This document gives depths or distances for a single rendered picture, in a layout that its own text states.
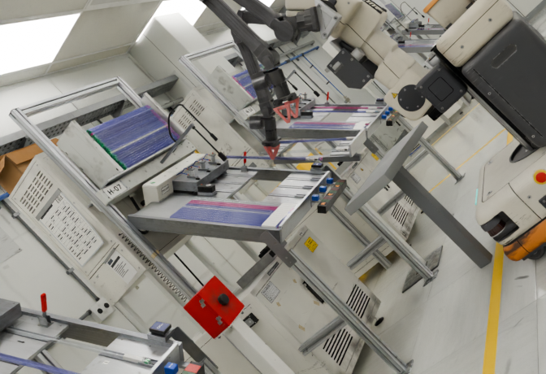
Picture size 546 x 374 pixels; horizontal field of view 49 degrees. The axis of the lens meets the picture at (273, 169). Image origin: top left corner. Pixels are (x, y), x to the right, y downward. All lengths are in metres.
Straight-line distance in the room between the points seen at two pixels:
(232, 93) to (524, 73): 2.28
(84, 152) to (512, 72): 1.82
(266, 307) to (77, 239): 0.95
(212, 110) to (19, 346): 2.43
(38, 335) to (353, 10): 1.54
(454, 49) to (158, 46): 4.55
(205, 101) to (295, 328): 1.90
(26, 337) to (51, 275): 2.31
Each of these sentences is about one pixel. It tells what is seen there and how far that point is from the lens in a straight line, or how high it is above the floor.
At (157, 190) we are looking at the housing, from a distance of 2.77.
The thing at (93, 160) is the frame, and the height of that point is 1.52.
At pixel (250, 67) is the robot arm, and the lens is 2.82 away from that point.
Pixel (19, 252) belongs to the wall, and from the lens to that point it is 4.24.
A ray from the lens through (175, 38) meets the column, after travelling 6.23.
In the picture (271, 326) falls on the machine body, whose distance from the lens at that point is 2.57.
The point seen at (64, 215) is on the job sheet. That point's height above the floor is 1.44.
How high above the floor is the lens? 0.82
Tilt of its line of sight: 2 degrees up
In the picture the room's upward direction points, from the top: 45 degrees counter-clockwise
